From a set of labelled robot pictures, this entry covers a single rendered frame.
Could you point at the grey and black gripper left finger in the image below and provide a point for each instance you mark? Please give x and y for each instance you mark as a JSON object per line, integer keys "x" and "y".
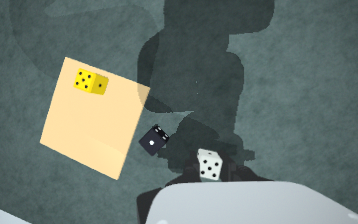
{"x": 190, "y": 175}

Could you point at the beige square mat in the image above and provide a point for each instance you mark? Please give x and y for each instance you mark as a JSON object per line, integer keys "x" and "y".
{"x": 93, "y": 129}

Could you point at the yellow die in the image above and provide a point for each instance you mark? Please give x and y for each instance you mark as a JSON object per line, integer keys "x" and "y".
{"x": 90, "y": 82}

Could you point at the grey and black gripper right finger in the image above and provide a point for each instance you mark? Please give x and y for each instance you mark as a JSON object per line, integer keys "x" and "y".
{"x": 230, "y": 173}

